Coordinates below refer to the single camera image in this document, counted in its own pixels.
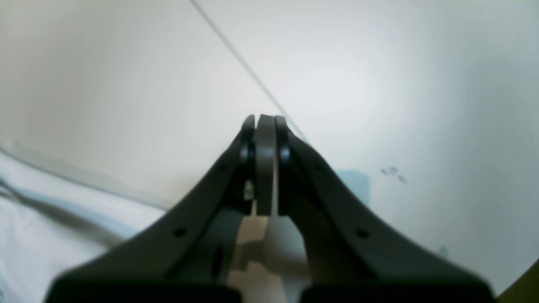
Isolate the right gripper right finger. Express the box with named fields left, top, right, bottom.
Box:
left=275, top=116, right=495, bottom=303

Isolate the white T-shirt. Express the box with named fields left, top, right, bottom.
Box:
left=0, top=152, right=164, bottom=303

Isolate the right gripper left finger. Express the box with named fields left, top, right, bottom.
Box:
left=46, top=115, right=275, bottom=303

